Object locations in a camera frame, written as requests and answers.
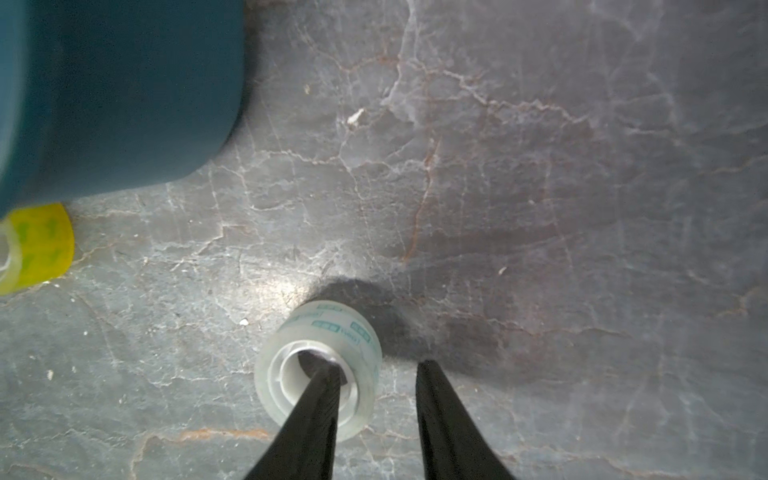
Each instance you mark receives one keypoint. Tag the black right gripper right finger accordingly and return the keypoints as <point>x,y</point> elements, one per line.
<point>452,446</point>

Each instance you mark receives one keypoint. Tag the teal plastic storage box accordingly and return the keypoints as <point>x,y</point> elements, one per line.
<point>102,96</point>

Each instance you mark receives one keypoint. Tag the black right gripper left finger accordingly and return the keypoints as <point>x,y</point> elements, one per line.
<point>305,446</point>

